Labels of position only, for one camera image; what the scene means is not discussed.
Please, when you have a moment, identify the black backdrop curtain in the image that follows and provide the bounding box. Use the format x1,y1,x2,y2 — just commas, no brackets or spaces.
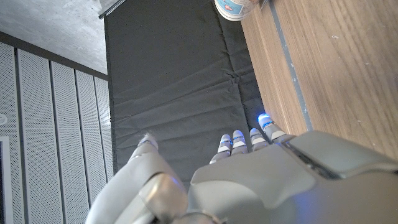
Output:
104,0,265,187

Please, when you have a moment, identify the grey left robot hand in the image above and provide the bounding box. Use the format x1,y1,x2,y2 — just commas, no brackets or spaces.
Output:
85,113,398,224

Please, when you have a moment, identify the colourful paper map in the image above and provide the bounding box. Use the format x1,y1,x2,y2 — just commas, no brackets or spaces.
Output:
214,0,261,22

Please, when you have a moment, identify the grey tape outline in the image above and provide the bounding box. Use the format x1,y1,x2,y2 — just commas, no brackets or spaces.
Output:
269,0,313,131

